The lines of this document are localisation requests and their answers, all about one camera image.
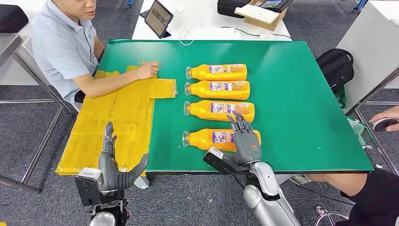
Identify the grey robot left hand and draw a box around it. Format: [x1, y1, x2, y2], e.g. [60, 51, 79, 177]
[98, 122, 150, 192]

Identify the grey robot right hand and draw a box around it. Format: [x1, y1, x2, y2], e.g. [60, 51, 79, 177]
[226, 111, 263, 166]

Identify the orange detergent bottle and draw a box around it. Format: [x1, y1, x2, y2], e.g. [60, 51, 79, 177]
[182, 128, 262, 153]
[184, 99, 255, 123]
[184, 80, 251, 101]
[185, 64, 248, 81]

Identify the yellow taped cardboard mat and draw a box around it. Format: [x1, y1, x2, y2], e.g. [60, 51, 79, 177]
[55, 61, 178, 176]

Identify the chrome chair base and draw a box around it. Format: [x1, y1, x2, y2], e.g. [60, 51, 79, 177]
[314, 206, 350, 226]

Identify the person in black shorts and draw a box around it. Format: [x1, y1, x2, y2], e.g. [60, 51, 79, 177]
[290, 106, 399, 226]

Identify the green bag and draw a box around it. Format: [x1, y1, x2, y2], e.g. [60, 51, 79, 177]
[335, 86, 348, 109]

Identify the translucent plastic bag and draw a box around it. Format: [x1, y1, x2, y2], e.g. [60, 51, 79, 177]
[346, 116, 372, 150]

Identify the black backpack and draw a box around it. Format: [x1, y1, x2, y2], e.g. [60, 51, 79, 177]
[315, 48, 355, 94]

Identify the brown cardboard box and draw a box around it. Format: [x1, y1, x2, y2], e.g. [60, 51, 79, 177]
[234, 0, 288, 32]

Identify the white table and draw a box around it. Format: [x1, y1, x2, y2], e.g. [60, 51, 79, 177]
[131, 0, 293, 41]

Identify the seated person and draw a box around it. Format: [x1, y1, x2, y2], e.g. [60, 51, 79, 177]
[31, 0, 160, 105]

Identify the black white round device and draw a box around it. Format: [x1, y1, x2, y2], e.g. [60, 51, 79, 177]
[372, 118, 399, 132]

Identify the black bag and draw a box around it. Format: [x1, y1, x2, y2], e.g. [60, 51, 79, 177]
[216, 0, 253, 19]

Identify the dark device with screen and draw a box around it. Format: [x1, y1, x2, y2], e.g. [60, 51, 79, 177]
[258, 0, 294, 13]

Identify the black tablet on stand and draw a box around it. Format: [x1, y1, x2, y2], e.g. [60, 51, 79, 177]
[144, 0, 174, 39]

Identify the grey table with metal legs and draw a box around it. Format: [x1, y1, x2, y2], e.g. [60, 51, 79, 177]
[336, 0, 399, 177]

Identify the black seat cushion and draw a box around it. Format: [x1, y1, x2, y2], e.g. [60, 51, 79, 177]
[0, 4, 29, 34]

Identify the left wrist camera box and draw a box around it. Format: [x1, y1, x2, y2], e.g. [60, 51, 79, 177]
[74, 168, 105, 207]

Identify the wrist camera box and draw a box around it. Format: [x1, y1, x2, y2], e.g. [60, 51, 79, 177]
[203, 147, 250, 175]
[74, 168, 105, 207]

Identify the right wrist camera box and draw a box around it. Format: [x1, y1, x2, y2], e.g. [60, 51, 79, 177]
[203, 147, 250, 175]

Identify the metal table frame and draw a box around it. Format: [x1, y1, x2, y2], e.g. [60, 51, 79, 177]
[0, 32, 75, 194]

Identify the black cable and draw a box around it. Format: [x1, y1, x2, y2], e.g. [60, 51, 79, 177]
[219, 26, 293, 40]

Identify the white cable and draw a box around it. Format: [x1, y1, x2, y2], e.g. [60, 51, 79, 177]
[178, 27, 196, 47]

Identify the blue metal frame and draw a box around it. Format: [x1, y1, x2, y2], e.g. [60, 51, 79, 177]
[352, 0, 369, 12]

